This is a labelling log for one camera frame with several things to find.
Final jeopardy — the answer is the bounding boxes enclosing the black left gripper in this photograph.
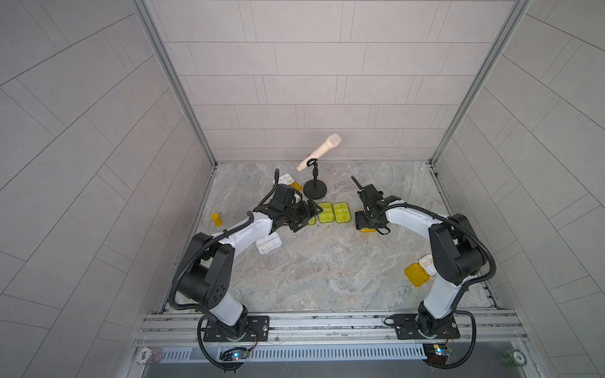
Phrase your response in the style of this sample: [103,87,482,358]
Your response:
[279,198,323,232]

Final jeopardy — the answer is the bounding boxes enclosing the clear pillbox white tray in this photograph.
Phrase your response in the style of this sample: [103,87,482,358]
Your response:
[255,232,290,271]

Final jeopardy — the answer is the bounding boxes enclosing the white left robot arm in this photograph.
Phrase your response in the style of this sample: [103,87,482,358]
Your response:
[168,184,323,338]

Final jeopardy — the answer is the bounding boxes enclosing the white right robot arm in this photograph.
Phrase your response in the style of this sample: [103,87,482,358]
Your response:
[354,180,496,338]

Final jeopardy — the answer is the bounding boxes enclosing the black microphone stand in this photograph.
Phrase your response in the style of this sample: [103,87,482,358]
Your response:
[303,158,327,200]

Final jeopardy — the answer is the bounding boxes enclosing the beige microphone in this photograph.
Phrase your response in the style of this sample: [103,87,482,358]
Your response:
[297,133,342,172]

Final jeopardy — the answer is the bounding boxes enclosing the yellow pillbox left edge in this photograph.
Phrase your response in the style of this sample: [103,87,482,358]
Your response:
[211,213,223,228]

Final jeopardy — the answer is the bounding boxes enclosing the right green circuit board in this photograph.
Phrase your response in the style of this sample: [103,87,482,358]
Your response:
[422,343,455,366]

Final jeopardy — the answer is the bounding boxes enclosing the green circuit board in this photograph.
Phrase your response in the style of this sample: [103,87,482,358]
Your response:
[422,343,455,366]
[220,347,251,362]

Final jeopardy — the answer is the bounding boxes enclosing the left green circuit board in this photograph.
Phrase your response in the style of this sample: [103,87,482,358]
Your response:
[220,347,251,362]

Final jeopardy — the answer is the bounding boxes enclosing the right round marker disc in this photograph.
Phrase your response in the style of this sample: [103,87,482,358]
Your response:
[498,349,527,367]

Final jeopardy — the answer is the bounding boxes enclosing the round marker disc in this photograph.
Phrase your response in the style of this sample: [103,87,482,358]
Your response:
[498,349,527,367]
[135,347,165,365]

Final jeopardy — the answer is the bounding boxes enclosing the left round marker disc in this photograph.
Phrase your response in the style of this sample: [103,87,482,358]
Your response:
[135,347,165,365]

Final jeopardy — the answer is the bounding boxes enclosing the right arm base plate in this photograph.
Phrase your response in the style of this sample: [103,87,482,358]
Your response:
[384,313,460,340]

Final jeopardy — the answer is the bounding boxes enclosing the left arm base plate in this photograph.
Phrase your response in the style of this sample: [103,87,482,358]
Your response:
[203,316,270,343]

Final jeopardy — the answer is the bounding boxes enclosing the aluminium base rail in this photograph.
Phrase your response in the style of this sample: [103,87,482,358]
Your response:
[134,308,528,347]

